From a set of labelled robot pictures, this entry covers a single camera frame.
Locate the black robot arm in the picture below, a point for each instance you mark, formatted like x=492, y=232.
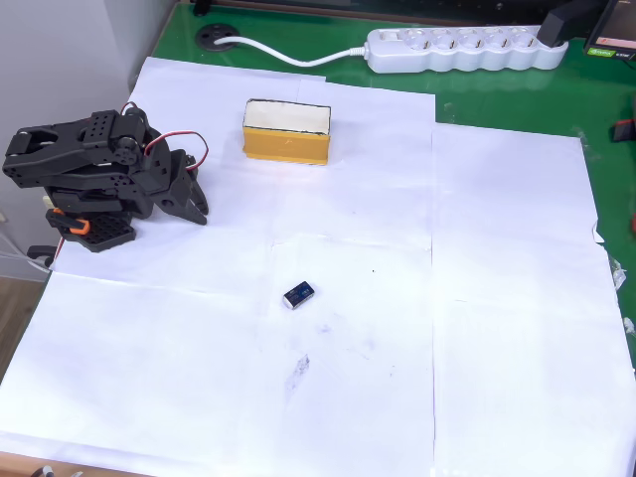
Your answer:
x=64, y=149

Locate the yellow rectangular box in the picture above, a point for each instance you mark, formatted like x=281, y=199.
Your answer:
x=285, y=146

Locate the orange base clamp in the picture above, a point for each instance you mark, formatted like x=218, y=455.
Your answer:
x=79, y=228

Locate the black table clamp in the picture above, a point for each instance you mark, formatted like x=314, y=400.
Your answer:
x=40, y=252

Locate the white power strip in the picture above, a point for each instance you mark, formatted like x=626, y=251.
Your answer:
x=472, y=52

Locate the white paper table cover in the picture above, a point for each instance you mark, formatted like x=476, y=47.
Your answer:
x=497, y=298

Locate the black power adapter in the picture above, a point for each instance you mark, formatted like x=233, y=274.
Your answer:
x=551, y=27

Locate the crumpled clear tape scrap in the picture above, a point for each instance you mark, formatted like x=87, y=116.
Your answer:
x=618, y=273

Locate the red and black small object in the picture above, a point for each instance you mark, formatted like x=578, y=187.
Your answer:
x=623, y=131

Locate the black box with green label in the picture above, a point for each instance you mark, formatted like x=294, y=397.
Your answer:
x=616, y=30

